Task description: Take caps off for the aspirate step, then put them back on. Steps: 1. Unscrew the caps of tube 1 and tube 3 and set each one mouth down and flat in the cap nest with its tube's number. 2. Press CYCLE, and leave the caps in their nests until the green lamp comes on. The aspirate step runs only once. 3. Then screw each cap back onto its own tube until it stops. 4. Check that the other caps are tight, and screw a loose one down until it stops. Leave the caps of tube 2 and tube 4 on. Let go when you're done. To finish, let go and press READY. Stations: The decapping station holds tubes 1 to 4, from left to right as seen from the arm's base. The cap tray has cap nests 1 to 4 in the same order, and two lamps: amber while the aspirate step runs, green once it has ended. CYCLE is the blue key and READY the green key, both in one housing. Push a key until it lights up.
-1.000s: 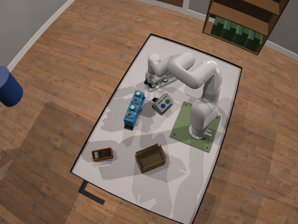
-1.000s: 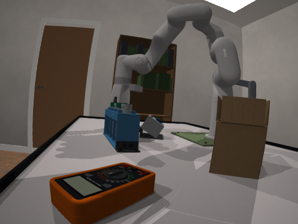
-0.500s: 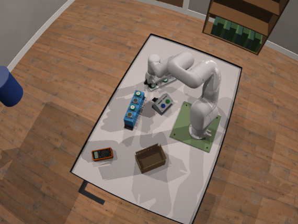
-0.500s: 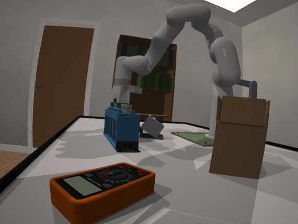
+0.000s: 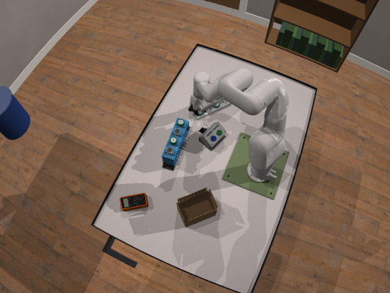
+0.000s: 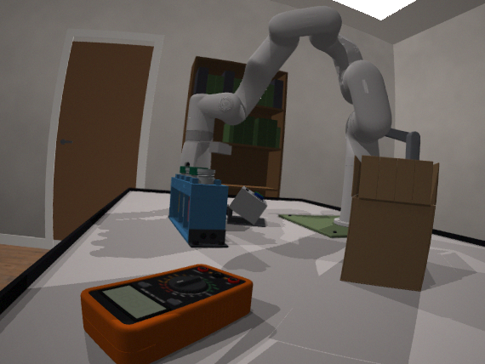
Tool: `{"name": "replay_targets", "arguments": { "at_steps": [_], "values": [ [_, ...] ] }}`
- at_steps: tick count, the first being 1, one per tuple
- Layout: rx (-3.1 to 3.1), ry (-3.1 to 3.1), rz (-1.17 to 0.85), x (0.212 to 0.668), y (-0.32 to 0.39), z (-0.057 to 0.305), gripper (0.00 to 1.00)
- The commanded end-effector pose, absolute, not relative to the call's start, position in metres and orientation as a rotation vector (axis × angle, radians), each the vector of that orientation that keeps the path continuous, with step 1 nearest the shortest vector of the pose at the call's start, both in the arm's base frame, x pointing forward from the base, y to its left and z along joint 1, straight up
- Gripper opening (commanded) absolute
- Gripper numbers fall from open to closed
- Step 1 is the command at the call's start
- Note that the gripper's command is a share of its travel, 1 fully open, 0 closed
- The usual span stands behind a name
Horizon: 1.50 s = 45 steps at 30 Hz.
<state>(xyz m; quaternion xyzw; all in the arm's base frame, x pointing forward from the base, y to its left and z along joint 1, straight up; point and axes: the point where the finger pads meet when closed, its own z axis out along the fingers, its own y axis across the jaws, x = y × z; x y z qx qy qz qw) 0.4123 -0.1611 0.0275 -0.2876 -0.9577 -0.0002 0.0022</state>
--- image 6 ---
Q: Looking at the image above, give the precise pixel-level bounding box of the orange digital multimeter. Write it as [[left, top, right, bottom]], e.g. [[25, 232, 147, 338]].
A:
[[81, 264, 253, 364]]

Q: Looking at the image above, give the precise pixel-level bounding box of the brown cardboard box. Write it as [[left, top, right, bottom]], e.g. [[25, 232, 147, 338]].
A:
[[340, 155, 439, 292]]

